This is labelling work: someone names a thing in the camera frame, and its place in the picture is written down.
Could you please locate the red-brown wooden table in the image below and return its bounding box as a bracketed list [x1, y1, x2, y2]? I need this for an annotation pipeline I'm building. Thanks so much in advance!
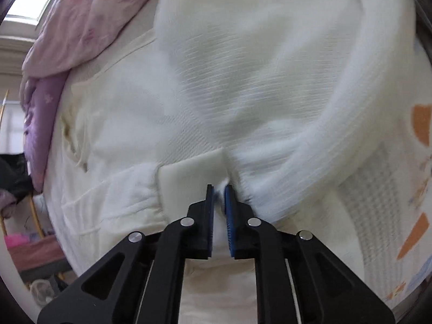
[7, 234, 71, 282]

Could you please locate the pink cloth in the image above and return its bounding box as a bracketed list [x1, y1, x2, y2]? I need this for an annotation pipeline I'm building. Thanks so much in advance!
[3, 232, 32, 248]

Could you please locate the white knit sweater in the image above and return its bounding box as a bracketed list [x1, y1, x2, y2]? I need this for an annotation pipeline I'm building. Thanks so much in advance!
[44, 0, 417, 324]

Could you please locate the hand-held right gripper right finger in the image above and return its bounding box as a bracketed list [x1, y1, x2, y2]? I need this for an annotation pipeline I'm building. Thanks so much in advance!
[224, 185, 395, 324]

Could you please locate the white fan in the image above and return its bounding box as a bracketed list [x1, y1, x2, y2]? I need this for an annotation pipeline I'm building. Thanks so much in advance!
[29, 278, 56, 304]

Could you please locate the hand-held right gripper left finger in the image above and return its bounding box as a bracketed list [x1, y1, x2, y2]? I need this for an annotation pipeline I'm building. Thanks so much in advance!
[37, 184, 217, 324]

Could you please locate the pink floral quilt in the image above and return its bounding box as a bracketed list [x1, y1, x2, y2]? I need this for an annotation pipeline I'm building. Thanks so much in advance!
[22, 0, 190, 79]

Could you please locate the white printed waffle blanket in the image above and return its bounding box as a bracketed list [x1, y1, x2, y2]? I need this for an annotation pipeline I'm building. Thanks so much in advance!
[332, 37, 432, 311]

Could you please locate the purple floral pillow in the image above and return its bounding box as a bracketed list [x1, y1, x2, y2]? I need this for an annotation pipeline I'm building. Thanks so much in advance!
[20, 73, 68, 194]

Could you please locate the dark cloth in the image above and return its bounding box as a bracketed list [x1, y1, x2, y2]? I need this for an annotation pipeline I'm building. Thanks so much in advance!
[0, 153, 35, 210]

